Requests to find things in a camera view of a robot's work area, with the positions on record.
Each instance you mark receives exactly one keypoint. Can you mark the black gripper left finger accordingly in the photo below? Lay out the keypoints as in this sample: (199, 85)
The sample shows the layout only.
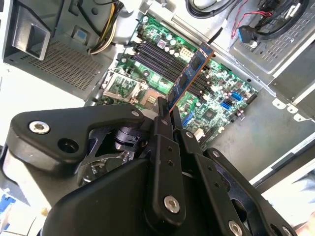
(73, 118)

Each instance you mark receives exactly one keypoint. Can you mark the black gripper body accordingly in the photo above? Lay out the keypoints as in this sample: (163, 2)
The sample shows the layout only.
(105, 206)

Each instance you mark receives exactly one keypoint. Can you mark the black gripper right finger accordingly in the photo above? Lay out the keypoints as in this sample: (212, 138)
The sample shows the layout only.
(216, 186)

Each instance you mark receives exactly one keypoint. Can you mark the RAM stick with black chips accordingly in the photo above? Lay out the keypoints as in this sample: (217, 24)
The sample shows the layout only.
(192, 68)

